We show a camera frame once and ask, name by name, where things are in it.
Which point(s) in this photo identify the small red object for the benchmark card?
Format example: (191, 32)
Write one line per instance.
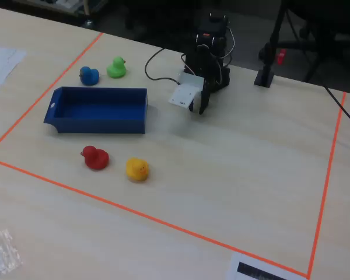
(281, 56)

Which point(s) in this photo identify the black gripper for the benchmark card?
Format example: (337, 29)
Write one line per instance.
(205, 97)

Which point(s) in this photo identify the blue rubber duck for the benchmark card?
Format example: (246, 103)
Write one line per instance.
(89, 76)

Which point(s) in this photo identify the clear plastic bag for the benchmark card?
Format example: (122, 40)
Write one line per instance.
(1, 255)

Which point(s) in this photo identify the white label with black bar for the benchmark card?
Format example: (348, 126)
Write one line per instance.
(259, 269)

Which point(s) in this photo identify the green rubber duck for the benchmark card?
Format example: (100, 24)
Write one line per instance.
(116, 69)

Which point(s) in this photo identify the orange tape line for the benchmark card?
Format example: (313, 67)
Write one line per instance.
(146, 216)
(43, 91)
(326, 181)

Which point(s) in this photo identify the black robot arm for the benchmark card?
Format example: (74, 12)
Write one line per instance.
(214, 35)

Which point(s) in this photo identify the blue plastic box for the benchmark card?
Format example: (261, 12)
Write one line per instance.
(99, 111)

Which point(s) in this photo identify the white printed paper sheet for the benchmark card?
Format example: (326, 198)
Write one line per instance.
(1, 65)

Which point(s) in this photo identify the black office chair base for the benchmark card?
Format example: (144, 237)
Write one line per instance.
(306, 43)

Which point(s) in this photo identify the black camera stand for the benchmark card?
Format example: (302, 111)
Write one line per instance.
(265, 74)

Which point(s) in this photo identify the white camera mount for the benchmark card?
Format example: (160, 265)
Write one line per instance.
(184, 92)

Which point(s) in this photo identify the yellow rubber duck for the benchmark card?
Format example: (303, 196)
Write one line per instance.
(137, 169)

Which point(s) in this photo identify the red rubber duck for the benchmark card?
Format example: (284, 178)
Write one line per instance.
(95, 159)

